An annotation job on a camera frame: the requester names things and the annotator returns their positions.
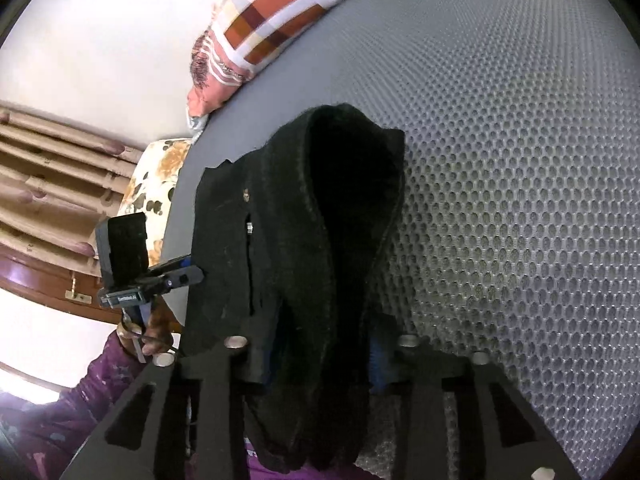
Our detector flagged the person's left hand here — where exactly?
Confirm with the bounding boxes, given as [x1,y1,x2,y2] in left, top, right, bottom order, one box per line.
[118,304,182,357]

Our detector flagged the white floral pillow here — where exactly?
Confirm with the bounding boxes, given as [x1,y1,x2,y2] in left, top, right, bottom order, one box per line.
[117,139,194,267]

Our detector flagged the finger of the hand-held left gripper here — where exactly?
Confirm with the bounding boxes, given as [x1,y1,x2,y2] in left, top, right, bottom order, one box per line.
[146,256,205,292]

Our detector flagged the grey mesh mat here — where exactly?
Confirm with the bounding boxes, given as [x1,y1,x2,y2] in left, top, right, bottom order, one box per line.
[164,0,637,480]

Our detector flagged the beige curtain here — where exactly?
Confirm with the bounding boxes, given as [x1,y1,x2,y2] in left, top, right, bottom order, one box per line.
[0,101,147,277]

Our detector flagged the person's left forearm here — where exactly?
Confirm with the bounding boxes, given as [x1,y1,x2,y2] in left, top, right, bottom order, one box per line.
[0,330,182,480]

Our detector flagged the checked orange white pillow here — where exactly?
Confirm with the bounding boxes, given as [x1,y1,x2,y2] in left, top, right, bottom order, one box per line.
[186,0,387,117]

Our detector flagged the brown wooden frame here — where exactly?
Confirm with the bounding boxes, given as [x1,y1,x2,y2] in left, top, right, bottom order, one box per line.
[0,249,126,322]

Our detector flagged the brass latch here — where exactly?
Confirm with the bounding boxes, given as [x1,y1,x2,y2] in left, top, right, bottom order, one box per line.
[65,276,92,305]

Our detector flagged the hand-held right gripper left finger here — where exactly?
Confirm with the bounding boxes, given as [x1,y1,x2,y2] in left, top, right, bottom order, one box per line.
[59,335,275,480]

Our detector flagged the black pants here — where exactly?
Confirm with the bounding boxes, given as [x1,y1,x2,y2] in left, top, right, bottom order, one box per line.
[180,103,407,473]

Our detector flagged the person's purple clothing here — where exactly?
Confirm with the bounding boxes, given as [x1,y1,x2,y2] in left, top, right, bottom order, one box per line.
[244,437,373,480]

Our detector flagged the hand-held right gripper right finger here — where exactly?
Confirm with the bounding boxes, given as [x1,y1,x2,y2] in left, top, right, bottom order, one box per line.
[369,334,583,480]

